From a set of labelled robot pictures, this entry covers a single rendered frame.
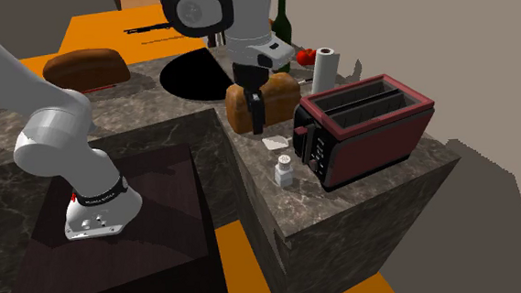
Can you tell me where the green wine bottle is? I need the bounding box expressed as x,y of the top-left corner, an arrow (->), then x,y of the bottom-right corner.
268,0 -> 295,75

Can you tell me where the dark brown bread loaf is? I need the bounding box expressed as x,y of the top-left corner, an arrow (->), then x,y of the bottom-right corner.
41,46 -> 133,94

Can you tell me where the red and black toaster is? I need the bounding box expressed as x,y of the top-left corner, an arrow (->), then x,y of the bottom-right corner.
289,71 -> 440,195

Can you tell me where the red tomato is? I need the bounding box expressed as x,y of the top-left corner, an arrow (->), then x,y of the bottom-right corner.
295,48 -> 319,68

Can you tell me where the white paper towel roll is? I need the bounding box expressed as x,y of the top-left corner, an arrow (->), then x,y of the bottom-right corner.
309,45 -> 343,96

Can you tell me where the dark robot stand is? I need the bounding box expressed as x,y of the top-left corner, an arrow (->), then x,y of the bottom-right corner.
0,140 -> 232,293

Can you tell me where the light brown bread loaf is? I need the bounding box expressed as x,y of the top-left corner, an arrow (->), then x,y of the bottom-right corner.
223,71 -> 305,136

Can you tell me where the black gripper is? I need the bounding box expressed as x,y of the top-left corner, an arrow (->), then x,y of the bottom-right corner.
231,60 -> 274,136

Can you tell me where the white salt shaker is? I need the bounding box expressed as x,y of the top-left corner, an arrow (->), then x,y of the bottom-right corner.
273,153 -> 296,189

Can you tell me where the small flat white block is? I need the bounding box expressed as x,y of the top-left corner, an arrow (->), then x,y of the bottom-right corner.
261,134 -> 291,153

